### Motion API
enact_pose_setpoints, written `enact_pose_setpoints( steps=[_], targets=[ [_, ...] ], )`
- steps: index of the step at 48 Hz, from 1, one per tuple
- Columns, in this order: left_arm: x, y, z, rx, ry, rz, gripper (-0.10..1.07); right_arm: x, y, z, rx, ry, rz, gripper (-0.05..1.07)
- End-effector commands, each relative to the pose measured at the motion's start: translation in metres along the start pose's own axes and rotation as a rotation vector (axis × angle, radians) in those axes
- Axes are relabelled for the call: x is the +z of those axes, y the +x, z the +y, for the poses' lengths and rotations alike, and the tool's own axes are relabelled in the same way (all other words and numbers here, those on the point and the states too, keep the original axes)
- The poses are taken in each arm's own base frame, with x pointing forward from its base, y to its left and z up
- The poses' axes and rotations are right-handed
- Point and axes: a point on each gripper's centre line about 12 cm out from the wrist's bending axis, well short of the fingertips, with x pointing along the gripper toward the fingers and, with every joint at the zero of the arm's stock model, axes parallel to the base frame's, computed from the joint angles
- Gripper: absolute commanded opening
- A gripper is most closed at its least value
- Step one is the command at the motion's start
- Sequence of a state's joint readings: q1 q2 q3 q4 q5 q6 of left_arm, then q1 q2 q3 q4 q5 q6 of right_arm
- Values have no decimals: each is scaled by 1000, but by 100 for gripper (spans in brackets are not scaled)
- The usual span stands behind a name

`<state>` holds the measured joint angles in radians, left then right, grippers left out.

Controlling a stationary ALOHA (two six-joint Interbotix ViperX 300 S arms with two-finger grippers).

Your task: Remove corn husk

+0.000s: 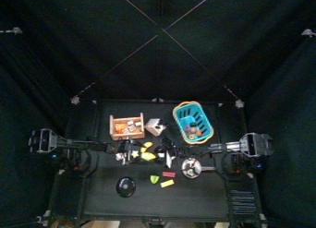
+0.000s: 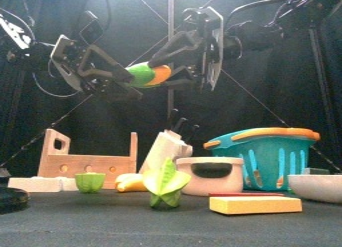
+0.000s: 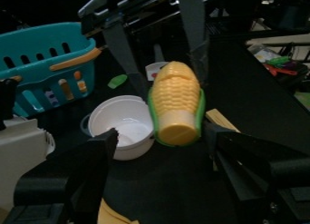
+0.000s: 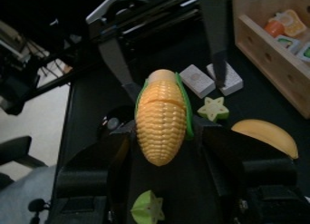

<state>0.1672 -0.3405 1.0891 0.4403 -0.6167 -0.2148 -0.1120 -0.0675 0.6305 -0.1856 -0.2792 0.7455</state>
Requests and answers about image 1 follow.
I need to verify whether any yellow toy corn cob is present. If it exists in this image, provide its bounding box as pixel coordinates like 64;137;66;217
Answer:
140;141;153;152

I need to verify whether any green-yellow toy corn husk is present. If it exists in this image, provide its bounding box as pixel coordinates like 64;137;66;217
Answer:
140;151;157;162

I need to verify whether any wooden toy crate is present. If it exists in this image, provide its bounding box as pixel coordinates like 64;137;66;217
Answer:
108;112;147;141

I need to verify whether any small white grey box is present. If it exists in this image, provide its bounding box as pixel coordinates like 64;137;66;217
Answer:
144;117;167;138

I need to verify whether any white toy food piece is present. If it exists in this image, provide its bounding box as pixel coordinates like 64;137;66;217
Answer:
124;120;143;133

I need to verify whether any pale yellow toy block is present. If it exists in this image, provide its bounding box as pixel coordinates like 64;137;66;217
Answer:
159;179;175;188

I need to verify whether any silver toy pan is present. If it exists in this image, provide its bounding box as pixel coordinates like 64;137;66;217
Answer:
180;157;216;179

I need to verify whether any black round lid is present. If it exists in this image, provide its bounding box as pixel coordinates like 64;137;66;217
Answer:
115;176;136;198

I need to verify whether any teal basket with orange rim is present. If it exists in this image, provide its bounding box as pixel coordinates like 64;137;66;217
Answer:
171;101;214;145

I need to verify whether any thin diagonal brace cord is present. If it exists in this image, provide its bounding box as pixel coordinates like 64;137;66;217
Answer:
113;0;239;101
74;0;219;97

